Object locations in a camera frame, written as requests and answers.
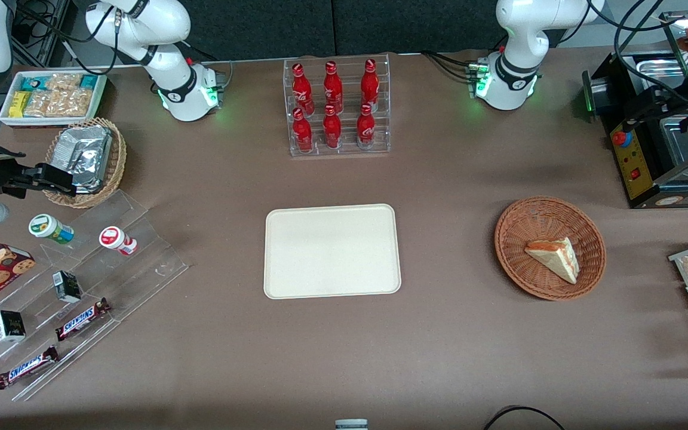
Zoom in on green lid white cup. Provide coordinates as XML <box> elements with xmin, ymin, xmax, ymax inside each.
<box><xmin>27</xmin><ymin>213</ymin><xmax>75</xmax><ymax>245</ymax></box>

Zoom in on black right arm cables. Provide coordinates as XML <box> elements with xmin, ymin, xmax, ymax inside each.
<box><xmin>17</xmin><ymin>0</ymin><xmax>124</xmax><ymax>76</ymax></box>

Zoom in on black food warmer machine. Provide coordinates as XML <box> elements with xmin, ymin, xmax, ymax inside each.
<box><xmin>582</xmin><ymin>12</ymin><xmax>688</xmax><ymax>209</ymax></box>

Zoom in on small black carton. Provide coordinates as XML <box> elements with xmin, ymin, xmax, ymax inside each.
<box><xmin>51</xmin><ymin>269</ymin><xmax>83</xmax><ymax>304</ymax></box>
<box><xmin>0</xmin><ymin>309</ymin><xmax>27</xmax><ymax>343</ymax></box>

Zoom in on light wicker basket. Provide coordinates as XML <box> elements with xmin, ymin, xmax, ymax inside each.
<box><xmin>44</xmin><ymin>116</ymin><xmax>128</xmax><ymax>209</ymax></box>

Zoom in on silver foil packet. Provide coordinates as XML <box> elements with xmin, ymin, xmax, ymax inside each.
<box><xmin>51</xmin><ymin>125</ymin><xmax>113</xmax><ymax>195</ymax></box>

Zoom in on cream plastic tray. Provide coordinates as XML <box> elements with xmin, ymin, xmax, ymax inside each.
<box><xmin>263</xmin><ymin>204</ymin><xmax>403</xmax><ymax>300</ymax></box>

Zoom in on clear acrylic stepped stand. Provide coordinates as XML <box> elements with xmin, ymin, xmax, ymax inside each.
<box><xmin>0</xmin><ymin>189</ymin><xmax>190</xmax><ymax>403</ymax></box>

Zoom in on clear acrylic bottle rack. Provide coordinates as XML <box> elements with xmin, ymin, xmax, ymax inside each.
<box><xmin>282</xmin><ymin>53</ymin><xmax>392</xmax><ymax>158</ymax></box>

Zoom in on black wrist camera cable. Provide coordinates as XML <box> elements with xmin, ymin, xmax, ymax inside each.
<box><xmin>614</xmin><ymin>0</ymin><xmax>688</xmax><ymax>106</ymax></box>

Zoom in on triangular sandwich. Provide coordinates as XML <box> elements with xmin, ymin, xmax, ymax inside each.
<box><xmin>524</xmin><ymin>236</ymin><xmax>581</xmax><ymax>285</ymax></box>

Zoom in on white rectangular snack tray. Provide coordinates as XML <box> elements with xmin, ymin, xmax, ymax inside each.
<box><xmin>0</xmin><ymin>70</ymin><xmax>108</xmax><ymax>128</ymax></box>

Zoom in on brown snickers bar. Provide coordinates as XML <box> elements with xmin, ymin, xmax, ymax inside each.
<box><xmin>55</xmin><ymin>297</ymin><xmax>112</xmax><ymax>342</ymax></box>
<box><xmin>0</xmin><ymin>345</ymin><xmax>60</xmax><ymax>391</ymax></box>

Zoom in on yellow snack packet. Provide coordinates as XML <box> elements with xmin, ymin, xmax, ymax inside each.
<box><xmin>9</xmin><ymin>91</ymin><xmax>32</xmax><ymax>119</ymax></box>

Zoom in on black looped cable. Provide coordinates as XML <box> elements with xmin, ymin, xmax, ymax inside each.
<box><xmin>483</xmin><ymin>406</ymin><xmax>566</xmax><ymax>430</ymax></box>

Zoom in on clear bag of crackers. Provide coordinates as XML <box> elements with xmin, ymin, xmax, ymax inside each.
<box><xmin>48</xmin><ymin>88</ymin><xmax>94</xmax><ymax>118</ymax></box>
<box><xmin>45</xmin><ymin>72</ymin><xmax>83</xmax><ymax>92</ymax></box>
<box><xmin>24</xmin><ymin>90</ymin><xmax>53</xmax><ymax>118</ymax></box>

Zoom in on red lid white cup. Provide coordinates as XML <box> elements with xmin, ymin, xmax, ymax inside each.
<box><xmin>98</xmin><ymin>225</ymin><xmax>139</xmax><ymax>257</ymax></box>

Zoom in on black arm base cables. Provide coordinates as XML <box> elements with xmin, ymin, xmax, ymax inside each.
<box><xmin>420</xmin><ymin>50</ymin><xmax>481</xmax><ymax>82</ymax></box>

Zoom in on brown wicker basket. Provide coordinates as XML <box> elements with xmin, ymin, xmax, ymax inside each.
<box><xmin>494</xmin><ymin>196</ymin><xmax>607</xmax><ymax>302</ymax></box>

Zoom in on red cola bottle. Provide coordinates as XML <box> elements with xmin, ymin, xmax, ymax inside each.
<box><xmin>322</xmin><ymin>105</ymin><xmax>343</xmax><ymax>149</ymax></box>
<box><xmin>360</xmin><ymin>58</ymin><xmax>380</xmax><ymax>112</ymax></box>
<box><xmin>322</xmin><ymin>60</ymin><xmax>344</xmax><ymax>113</ymax></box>
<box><xmin>291</xmin><ymin>107</ymin><xmax>314</xmax><ymax>153</ymax></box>
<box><xmin>291</xmin><ymin>63</ymin><xmax>314</xmax><ymax>115</ymax></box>
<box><xmin>356</xmin><ymin>103</ymin><xmax>376</xmax><ymax>149</ymax></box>

